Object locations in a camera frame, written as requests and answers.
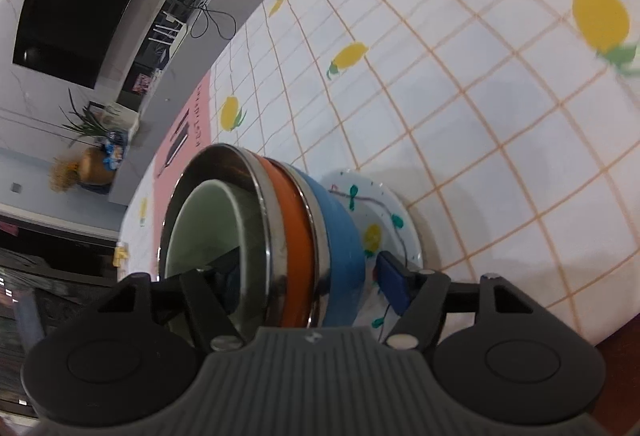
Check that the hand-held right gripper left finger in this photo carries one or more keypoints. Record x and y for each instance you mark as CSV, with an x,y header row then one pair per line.
x,y
232,288

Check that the blue steel bowl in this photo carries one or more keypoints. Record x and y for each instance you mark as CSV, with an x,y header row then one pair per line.
x,y
335,236

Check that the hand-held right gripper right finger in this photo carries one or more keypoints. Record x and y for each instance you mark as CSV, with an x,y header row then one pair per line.
x,y
392,283

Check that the gold vase with dried flowers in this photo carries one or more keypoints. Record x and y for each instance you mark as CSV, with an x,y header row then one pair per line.
x,y
92,166

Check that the pink photo card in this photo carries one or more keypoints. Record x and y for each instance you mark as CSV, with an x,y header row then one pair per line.
x,y
143,83

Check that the blue snack packets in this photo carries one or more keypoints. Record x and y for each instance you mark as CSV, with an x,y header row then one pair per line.
x,y
114,150

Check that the white router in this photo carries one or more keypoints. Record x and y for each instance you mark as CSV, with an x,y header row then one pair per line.
x,y
175,43

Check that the pink printed mat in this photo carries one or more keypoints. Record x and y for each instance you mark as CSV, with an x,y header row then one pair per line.
x,y
195,116

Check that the green spiky houseplant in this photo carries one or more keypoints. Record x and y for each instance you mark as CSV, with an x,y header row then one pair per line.
x,y
85,123

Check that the black wall television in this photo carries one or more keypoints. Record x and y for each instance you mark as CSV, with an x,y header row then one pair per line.
x,y
75,6

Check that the white checkered lemon tablecloth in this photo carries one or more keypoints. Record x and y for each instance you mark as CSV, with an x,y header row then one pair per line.
x,y
450,116

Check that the white printed paper bag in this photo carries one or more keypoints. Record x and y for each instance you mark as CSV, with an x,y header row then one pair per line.
x,y
119,116

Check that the white painted ceramic plate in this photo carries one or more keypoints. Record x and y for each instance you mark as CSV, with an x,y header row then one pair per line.
x,y
380,216

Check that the orange steel bowl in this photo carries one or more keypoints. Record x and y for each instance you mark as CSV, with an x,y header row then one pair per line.
x,y
295,226

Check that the green ceramic bowl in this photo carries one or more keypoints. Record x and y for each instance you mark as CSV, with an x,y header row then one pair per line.
x,y
210,216

